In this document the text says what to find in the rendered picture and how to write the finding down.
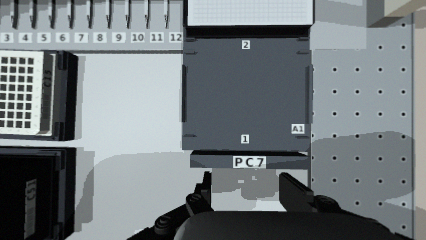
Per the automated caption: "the light grey multi-well plate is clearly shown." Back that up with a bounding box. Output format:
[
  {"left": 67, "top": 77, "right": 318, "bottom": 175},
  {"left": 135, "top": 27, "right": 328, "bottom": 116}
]
[{"left": 185, "top": 0, "right": 315, "bottom": 39}]

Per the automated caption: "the black deep-well block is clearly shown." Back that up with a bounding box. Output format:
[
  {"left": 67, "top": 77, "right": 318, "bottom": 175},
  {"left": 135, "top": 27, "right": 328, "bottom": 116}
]
[{"left": 0, "top": 154, "right": 59, "bottom": 240}]

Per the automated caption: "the grey perforated base plate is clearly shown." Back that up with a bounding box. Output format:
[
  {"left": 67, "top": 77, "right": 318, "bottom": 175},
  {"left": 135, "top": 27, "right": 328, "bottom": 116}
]
[{"left": 312, "top": 0, "right": 416, "bottom": 240}]

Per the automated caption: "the white well plate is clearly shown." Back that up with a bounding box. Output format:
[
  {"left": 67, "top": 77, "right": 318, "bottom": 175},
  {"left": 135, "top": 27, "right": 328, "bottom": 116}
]
[{"left": 0, "top": 50, "right": 61, "bottom": 136}]

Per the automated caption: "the dark grey plate carrier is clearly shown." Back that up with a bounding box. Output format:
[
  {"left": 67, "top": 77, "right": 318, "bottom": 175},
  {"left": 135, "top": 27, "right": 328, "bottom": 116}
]
[{"left": 181, "top": 0, "right": 313, "bottom": 170}]

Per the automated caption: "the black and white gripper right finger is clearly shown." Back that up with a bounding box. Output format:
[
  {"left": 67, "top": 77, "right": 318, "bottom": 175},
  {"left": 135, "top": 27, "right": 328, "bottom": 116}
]
[{"left": 279, "top": 172, "right": 390, "bottom": 231}]

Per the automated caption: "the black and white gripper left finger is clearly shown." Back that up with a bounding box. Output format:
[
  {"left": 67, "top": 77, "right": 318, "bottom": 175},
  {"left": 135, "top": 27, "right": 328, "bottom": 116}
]
[{"left": 126, "top": 171, "right": 214, "bottom": 240}]

